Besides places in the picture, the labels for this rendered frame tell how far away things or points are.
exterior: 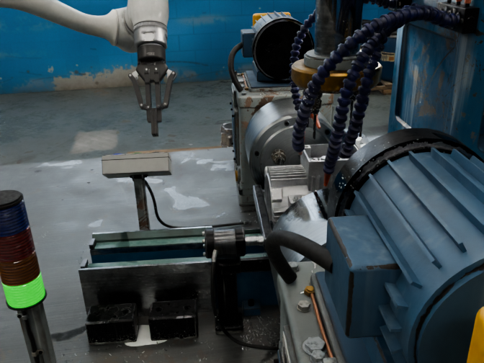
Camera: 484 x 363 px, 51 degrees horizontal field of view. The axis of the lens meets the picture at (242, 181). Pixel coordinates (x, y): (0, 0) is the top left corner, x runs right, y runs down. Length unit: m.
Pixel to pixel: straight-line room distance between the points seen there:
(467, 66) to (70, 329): 0.96
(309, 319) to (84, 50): 6.25
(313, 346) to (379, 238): 0.16
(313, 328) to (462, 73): 0.56
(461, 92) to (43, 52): 6.13
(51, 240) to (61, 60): 5.31
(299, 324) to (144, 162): 0.81
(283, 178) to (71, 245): 0.70
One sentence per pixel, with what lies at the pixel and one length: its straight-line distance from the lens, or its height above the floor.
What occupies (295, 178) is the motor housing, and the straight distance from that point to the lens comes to 1.09.
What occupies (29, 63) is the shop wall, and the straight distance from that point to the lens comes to 6.87.
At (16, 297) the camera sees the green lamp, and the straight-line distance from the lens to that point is 0.91.
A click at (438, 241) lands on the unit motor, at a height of 1.34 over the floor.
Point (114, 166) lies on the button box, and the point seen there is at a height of 1.06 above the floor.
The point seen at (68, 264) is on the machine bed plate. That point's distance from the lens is 1.45.
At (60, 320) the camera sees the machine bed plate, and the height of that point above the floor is 0.80.
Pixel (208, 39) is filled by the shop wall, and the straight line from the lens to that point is 6.67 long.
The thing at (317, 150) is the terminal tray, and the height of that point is 1.13.
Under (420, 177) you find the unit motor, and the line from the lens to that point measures 0.51.
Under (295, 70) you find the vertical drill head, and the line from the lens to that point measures 1.03.
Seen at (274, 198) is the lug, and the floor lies 1.08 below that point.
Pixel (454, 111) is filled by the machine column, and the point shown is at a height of 1.27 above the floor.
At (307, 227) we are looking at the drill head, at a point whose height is 1.14.
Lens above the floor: 1.55
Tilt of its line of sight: 25 degrees down
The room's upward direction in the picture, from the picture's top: 2 degrees counter-clockwise
